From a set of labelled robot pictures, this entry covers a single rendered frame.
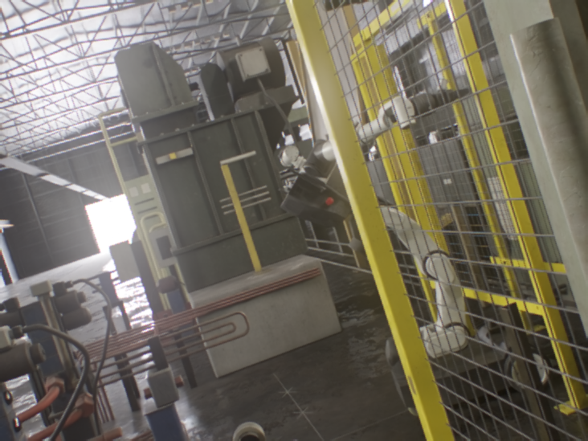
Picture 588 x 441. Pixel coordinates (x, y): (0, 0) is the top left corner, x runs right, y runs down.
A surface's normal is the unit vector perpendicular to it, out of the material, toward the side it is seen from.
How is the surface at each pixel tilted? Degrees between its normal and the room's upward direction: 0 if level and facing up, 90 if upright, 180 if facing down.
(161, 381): 90
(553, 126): 90
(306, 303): 90
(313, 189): 75
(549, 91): 90
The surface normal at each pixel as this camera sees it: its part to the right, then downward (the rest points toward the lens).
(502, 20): -0.93, 0.31
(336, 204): 0.22, -0.30
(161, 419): 0.19, -0.01
